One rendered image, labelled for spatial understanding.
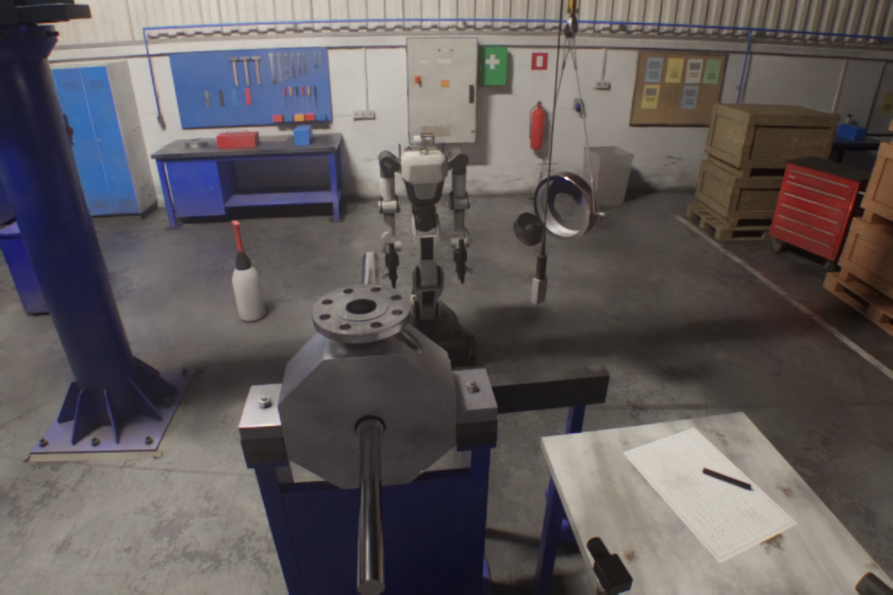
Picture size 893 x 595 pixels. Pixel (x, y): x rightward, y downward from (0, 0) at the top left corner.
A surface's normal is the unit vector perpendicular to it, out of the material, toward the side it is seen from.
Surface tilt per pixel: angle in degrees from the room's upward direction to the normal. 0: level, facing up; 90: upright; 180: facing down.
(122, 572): 0
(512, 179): 90
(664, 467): 0
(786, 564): 0
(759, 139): 90
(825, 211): 90
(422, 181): 90
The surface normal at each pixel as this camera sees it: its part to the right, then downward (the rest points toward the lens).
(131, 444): 0.00, -0.90
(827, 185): -0.90, 0.18
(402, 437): 0.13, 0.43
